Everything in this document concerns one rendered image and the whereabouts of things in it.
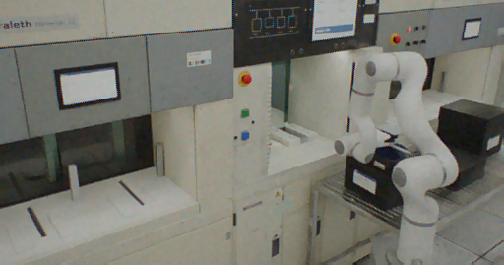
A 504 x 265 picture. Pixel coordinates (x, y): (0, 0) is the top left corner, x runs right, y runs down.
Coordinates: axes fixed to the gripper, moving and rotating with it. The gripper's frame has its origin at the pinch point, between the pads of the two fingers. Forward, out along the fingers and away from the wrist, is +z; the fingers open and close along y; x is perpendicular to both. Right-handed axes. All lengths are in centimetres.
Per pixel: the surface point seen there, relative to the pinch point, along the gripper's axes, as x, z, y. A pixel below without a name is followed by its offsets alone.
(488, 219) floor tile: -106, 150, -24
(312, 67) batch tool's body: 19, 2, -61
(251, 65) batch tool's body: 34, -62, -23
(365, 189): -24.6, -13.7, 1.2
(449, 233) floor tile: -106, 107, -27
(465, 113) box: -5, 71, -9
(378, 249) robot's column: -30, -37, 32
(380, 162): -10.0, -10.1, 4.7
